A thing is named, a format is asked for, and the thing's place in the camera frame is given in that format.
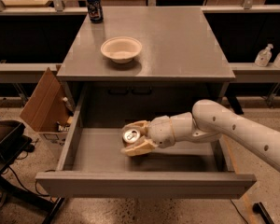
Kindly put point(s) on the black tray on stand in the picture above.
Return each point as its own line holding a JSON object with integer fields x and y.
{"x": 10, "y": 132}

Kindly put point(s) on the orange soda can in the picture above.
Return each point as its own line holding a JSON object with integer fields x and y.
{"x": 130, "y": 136}

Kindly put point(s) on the white paper bowl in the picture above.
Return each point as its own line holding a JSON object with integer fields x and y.
{"x": 121, "y": 49}

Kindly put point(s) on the grey cabinet with counter top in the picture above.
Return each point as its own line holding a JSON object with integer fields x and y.
{"x": 180, "y": 63}

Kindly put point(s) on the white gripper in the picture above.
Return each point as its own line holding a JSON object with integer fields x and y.
{"x": 160, "y": 130}

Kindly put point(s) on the brown cardboard box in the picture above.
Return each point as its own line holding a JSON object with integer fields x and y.
{"x": 46, "y": 114}

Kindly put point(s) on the clear sanitizer pump bottle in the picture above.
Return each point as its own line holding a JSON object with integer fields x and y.
{"x": 264, "y": 56}

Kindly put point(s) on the black stand foot right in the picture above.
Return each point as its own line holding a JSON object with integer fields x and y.
{"x": 259, "y": 208}

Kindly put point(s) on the blue soda can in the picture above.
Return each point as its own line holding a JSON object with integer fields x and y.
{"x": 95, "y": 11}

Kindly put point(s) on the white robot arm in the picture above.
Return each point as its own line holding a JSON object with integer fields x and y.
{"x": 206, "y": 122}

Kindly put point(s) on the small bottle in box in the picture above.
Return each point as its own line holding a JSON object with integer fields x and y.
{"x": 67, "y": 104}

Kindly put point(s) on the open grey top drawer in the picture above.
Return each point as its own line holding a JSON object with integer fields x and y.
{"x": 91, "y": 164}

